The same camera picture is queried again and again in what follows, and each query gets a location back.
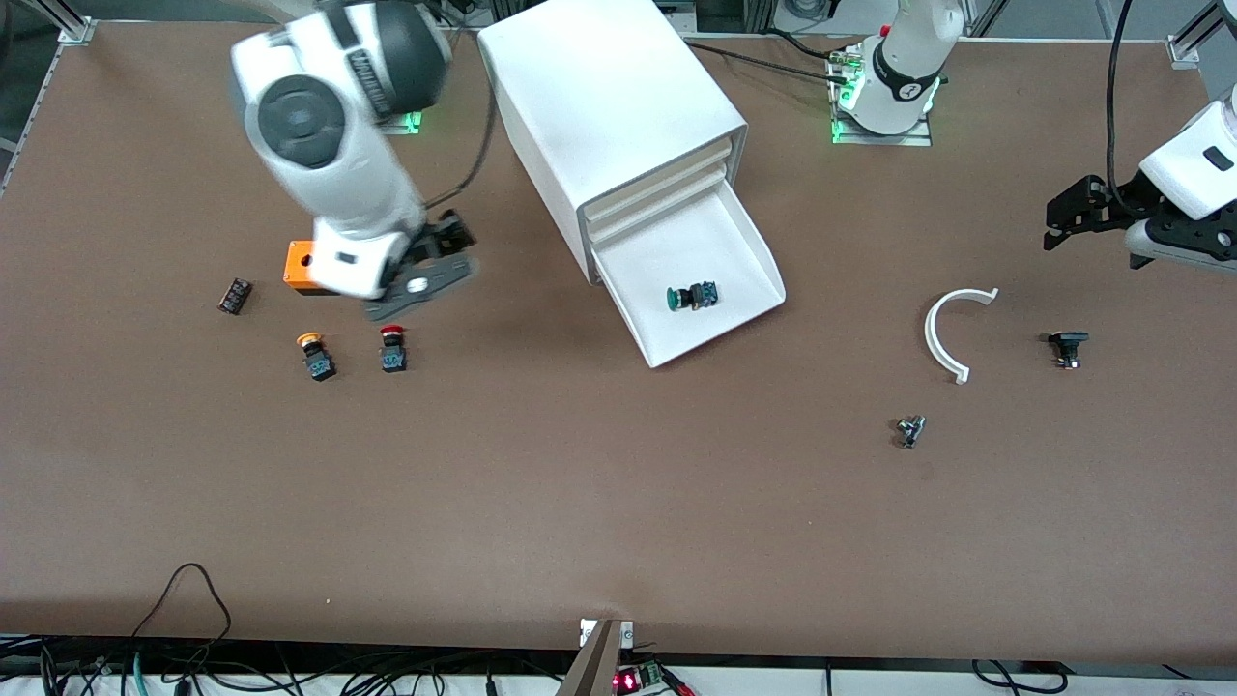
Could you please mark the green push button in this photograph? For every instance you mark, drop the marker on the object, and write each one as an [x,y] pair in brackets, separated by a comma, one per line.
[691,297]

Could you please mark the orange button enclosure box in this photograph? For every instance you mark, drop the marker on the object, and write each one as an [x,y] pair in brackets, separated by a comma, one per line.
[298,269]

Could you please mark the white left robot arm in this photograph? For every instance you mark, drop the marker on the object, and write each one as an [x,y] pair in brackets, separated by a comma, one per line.
[908,58]

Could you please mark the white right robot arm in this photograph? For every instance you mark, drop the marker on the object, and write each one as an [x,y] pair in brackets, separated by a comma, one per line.
[329,145]

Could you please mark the small black contact block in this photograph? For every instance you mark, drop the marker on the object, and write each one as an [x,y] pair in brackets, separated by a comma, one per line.
[235,296]

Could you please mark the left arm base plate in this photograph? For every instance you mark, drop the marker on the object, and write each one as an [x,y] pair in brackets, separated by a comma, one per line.
[918,138]

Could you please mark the yellow push button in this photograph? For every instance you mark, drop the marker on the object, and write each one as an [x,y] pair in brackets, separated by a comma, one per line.
[316,360]

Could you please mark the white middle cabinet drawer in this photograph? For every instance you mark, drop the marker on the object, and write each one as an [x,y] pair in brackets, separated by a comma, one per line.
[667,201]

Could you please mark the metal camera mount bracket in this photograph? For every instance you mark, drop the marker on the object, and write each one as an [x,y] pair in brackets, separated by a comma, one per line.
[594,662]

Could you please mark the white lowest cabinet drawer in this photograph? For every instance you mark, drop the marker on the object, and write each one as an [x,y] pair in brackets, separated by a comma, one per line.
[710,242]

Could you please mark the circuit board with red light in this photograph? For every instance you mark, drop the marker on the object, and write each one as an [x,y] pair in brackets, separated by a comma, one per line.
[638,679]

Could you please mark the red push button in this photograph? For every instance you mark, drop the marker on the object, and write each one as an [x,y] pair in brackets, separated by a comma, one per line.
[392,353]

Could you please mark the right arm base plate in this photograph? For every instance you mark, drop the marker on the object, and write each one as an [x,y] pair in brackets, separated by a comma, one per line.
[411,124]

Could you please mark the white highest cabinet drawer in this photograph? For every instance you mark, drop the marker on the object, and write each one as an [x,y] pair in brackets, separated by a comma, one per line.
[667,174]

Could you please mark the white drawer cabinet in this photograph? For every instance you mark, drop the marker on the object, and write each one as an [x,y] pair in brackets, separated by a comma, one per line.
[599,87]

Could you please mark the white curved plastic bracket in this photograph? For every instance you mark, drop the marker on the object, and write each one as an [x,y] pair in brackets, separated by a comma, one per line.
[934,340]

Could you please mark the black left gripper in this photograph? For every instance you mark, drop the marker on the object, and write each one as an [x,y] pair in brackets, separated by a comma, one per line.
[1111,209]

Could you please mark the small grey metal part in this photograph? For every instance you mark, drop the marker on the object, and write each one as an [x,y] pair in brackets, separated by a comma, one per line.
[910,431]

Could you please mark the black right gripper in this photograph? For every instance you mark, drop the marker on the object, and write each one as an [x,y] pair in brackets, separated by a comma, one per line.
[445,234]

